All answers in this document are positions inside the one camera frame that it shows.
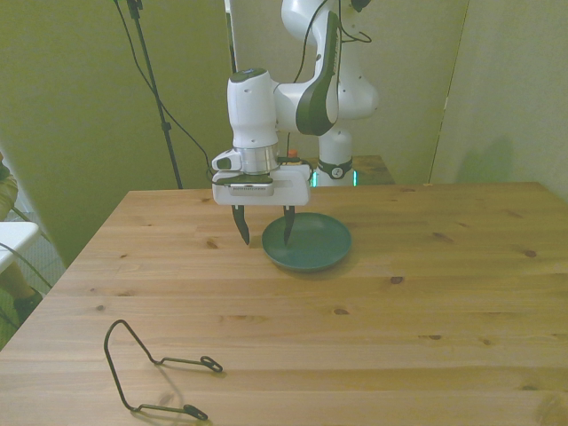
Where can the red yellow emergency stop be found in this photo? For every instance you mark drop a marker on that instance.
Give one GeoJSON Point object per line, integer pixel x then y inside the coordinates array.
{"type": "Point", "coordinates": [292, 153]}

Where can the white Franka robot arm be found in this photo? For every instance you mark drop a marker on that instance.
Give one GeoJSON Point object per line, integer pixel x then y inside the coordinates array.
{"type": "Point", "coordinates": [253, 111]}

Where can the round teal plate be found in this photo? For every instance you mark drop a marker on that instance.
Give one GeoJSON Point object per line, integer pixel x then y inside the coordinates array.
{"type": "Point", "coordinates": [310, 248]}

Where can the black camera stand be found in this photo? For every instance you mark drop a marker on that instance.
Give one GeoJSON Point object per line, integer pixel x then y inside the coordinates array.
{"type": "Point", "coordinates": [166, 126]}

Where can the seated person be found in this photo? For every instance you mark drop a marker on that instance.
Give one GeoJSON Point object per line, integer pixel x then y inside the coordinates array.
{"type": "Point", "coordinates": [18, 284]}

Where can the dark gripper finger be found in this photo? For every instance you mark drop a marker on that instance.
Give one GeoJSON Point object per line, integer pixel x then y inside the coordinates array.
{"type": "Point", "coordinates": [241, 222]}
{"type": "Point", "coordinates": [289, 222]}

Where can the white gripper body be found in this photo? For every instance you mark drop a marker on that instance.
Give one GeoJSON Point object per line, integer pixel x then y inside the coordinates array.
{"type": "Point", "coordinates": [288, 193]}

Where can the small white table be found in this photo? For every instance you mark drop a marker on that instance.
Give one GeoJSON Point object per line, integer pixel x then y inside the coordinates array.
{"type": "Point", "coordinates": [15, 233]}

